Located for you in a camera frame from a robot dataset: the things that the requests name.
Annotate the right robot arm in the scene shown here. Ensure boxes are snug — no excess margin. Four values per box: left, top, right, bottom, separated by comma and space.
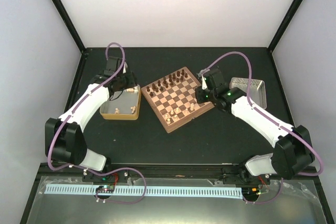
195, 69, 315, 184

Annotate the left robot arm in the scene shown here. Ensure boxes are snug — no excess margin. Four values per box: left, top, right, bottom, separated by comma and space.
45, 57, 141, 182

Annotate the wooden chess board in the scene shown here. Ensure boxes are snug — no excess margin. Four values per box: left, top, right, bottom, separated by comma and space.
141, 67, 214, 133

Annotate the dark chess pieces group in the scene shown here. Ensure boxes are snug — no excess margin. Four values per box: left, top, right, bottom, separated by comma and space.
145, 69, 188, 97

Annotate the small circuit board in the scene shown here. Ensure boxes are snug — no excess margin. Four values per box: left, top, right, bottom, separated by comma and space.
96, 185, 115, 193

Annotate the gold metal tin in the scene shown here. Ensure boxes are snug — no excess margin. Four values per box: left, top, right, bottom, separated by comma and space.
100, 85, 141, 121

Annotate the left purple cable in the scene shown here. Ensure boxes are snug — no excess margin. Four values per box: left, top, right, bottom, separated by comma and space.
46, 42, 148, 205

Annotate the black aluminium rail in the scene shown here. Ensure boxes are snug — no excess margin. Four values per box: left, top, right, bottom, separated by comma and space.
39, 162, 318, 183

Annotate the left frame post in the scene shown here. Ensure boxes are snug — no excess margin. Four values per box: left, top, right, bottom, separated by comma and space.
51, 0, 86, 53

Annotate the frame post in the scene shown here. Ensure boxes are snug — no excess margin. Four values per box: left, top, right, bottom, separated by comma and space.
267, 0, 303, 53
51, 0, 86, 53

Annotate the light blue cable duct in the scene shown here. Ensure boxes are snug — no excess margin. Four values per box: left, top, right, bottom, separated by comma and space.
44, 184, 243, 199

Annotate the right frame post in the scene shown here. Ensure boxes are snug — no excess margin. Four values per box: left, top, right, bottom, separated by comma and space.
267, 0, 303, 53

